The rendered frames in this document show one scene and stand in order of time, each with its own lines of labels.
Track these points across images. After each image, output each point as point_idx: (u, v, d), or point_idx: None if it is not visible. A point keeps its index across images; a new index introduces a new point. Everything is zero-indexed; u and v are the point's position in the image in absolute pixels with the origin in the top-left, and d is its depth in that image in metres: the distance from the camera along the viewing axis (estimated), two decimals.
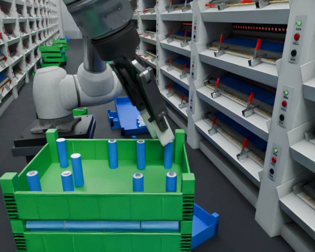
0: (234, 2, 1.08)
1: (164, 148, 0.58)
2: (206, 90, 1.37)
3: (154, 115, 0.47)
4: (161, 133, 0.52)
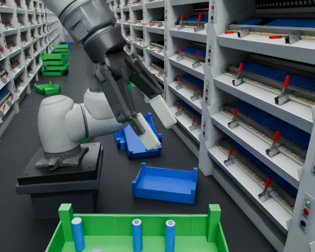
0: (256, 29, 1.00)
1: (270, 23, 0.99)
2: (221, 117, 1.29)
3: (116, 116, 0.47)
4: (142, 137, 0.49)
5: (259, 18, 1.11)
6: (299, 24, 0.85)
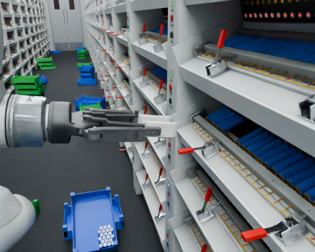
0: (229, 150, 0.60)
1: (252, 143, 0.59)
2: (188, 238, 0.88)
3: (127, 111, 0.56)
4: (157, 119, 0.56)
5: (238, 114, 0.70)
6: (302, 182, 0.45)
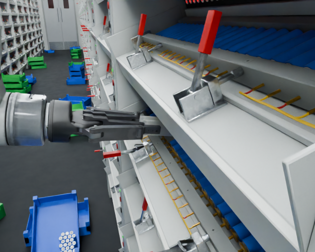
0: (158, 154, 0.52)
1: None
2: (138, 249, 0.81)
3: (128, 112, 0.55)
4: (158, 120, 0.55)
5: None
6: (218, 193, 0.37)
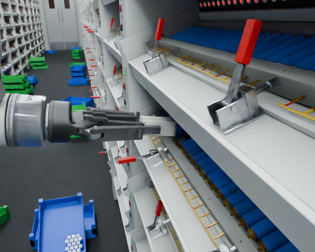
0: (174, 160, 0.51)
1: (200, 151, 0.50)
2: None
3: (128, 112, 0.55)
4: (158, 120, 0.55)
5: None
6: (242, 203, 0.36)
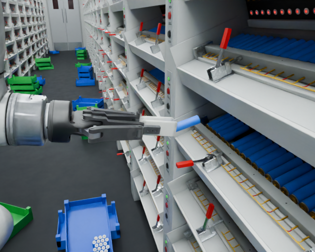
0: (233, 164, 0.53)
1: (260, 155, 0.52)
2: None
3: (128, 112, 0.55)
4: (158, 120, 0.55)
5: (242, 122, 0.64)
6: None
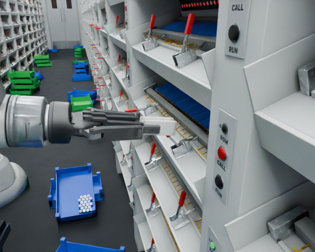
0: (164, 108, 0.77)
1: (181, 101, 0.76)
2: (146, 194, 1.06)
3: (134, 138, 0.49)
4: (161, 131, 0.53)
5: None
6: (203, 119, 0.62)
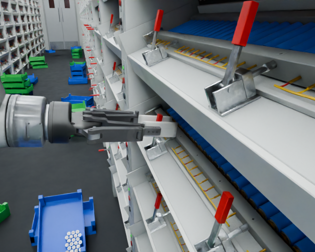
0: (182, 147, 0.52)
1: None
2: (148, 248, 0.80)
3: (135, 140, 0.48)
4: (162, 133, 0.52)
5: None
6: (250, 185, 0.37)
